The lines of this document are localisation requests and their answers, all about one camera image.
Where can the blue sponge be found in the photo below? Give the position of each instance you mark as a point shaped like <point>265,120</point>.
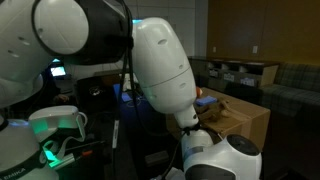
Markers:
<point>206,100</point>

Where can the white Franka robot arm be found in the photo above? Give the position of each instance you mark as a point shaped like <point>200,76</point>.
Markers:
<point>160,66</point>

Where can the large cardboard box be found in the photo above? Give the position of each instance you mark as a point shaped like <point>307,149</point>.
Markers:
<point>246,116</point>

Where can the crumpled white cloth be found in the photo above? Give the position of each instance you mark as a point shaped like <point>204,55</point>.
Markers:
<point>126,85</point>

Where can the tablet with lit screen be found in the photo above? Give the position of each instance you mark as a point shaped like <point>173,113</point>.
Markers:
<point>126,97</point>

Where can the black office chair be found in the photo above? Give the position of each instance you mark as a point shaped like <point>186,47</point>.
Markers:
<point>93,93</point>

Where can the low wooden cabinet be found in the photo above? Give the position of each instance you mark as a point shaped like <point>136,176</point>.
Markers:
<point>240,71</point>

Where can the person in dark shirt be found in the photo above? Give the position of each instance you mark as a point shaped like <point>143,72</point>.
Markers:
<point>61,98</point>

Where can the small lit laptop screen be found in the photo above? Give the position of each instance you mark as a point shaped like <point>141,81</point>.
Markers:
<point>58,71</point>

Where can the green plaid sofa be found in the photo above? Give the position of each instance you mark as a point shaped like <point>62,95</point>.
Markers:
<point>293,90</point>

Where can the white wall outlet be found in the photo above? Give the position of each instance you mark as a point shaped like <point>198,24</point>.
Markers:
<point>255,49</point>
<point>214,49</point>

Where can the wall monitor with green image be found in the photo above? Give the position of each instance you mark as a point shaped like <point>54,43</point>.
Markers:
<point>56,61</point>

